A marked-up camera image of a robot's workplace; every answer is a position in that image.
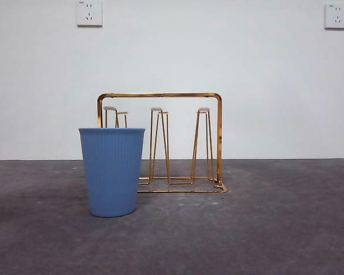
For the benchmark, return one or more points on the white wall socket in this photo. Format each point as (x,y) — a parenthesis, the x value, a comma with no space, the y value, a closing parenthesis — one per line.
(336,16)
(89,13)

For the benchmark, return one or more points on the blue ribbed plastic cup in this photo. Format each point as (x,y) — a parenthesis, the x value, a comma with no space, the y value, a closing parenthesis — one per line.
(111,172)

